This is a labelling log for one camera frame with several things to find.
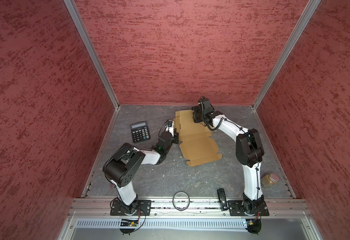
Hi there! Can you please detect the brown cardboard box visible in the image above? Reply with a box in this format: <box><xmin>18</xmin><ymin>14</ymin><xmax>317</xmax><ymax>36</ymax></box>
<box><xmin>174</xmin><ymin>110</ymin><xmax>222</xmax><ymax>167</ymax></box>

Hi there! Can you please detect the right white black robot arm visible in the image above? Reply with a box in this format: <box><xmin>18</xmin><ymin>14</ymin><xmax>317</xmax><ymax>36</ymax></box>
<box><xmin>192</xmin><ymin>103</ymin><xmax>265</xmax><ymax>216</ymax></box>

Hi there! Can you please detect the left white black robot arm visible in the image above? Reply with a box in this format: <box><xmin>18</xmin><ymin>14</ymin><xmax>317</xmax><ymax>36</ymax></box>
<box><xmin>103</xmin><ymin>132</ymin><xmax>179</xmax><ymax>209</ymax></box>

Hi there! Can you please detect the black desk calculator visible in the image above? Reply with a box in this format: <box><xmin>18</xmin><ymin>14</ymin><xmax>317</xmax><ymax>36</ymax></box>
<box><xmin>130</xmin><ymin>121</ymin><xmax>151</xmax><ymax>143</ymax></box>

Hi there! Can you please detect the jar with pink lid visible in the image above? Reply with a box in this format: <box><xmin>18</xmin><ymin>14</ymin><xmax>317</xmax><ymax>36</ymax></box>
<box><xmin>261</xmin><ymin>173</ymin><xmax>280</xmax><ymax>188</ymax></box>

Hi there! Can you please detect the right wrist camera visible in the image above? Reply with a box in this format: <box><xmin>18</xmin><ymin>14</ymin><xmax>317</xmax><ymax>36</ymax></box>
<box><xmin>198</xmin><ymin>96</ymin><xmax>215</xmax><ymax>115</ymax></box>

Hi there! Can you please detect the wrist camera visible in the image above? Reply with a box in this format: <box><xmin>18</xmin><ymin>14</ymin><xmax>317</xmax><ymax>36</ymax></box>
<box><xmin>198</xmin><ymin>96</ymin><xmax>215</xmax><ymax>115</ymax></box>
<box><xmin>165</xmin><ymin>120</ymin><xmax>175</xmax><ymax>137</ymax></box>

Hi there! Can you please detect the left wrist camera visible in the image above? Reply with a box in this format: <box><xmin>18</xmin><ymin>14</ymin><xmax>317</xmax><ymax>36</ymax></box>
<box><xmin>165</xmin><ymin>120</ymin><xmax>175</xmax><ymax>137</ymax></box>

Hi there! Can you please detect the black rubber ring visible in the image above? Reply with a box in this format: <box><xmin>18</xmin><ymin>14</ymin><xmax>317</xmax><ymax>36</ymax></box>
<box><xmin>172</xmin><ymin>191</ymin><xmax>191</xmax><ymax>212</ymax></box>

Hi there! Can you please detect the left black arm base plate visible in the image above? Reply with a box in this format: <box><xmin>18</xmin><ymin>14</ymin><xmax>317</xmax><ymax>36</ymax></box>
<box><xmin>110</xmin><ymin>199</ymin><xmax>152</xmax><ymax>217</ymax></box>

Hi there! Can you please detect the white perforated cable duct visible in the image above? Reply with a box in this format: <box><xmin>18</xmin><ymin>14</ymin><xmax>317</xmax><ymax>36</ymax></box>
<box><xmin>75</xmin><ymin>218</ymin><xmax>247</xmax><ymax>232</ymax></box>

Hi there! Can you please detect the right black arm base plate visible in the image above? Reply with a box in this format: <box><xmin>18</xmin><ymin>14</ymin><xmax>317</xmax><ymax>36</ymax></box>
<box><xmin>228</xmin><ymin>200</ymin><xmax>270</xmax><ymax>217</ymax></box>

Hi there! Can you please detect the aluminium front rail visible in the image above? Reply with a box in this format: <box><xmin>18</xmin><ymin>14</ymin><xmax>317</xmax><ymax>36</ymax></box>
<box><xmin>68</xmin><ymin>197</ymin><xmax>313</xmax><ymax>219</ymax></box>

